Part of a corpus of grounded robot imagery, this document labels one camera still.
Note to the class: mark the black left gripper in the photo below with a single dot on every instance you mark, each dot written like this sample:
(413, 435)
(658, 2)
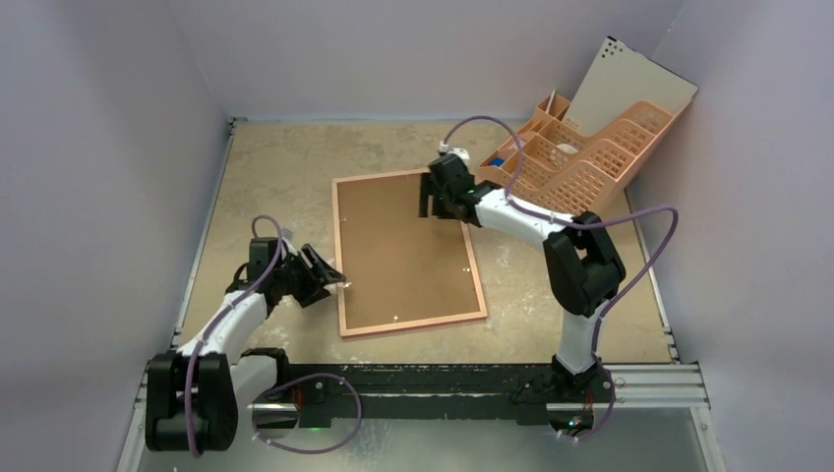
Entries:
(312, 290)

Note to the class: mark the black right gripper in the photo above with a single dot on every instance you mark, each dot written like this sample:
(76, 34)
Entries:
(437, 198)

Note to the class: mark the brown cardboard backing board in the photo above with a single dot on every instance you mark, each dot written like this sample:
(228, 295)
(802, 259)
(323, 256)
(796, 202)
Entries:
(397, 254)

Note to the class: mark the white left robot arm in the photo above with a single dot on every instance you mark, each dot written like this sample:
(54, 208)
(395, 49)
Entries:
(196, 391)

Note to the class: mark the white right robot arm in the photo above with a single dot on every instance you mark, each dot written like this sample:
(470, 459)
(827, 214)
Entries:
(583, 265)

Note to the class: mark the orange plastic desk organizer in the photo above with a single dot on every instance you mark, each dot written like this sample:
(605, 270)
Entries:
(588, 180)

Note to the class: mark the white tape roll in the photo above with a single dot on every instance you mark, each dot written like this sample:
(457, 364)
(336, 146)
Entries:
(565, 149)

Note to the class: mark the green white pen upright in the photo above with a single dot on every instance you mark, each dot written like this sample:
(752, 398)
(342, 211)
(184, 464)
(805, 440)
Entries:
(551, 101)

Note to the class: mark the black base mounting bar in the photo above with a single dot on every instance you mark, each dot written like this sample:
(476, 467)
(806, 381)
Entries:
(527, 394)

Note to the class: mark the grey perforated board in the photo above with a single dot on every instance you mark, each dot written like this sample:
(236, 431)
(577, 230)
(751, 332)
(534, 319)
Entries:
(618, 78)

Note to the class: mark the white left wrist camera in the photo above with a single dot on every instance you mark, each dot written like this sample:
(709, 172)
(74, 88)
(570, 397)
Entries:
(286, 233)

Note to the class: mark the aluminium rail frame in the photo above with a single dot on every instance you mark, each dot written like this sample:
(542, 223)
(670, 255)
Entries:
(418, 291)

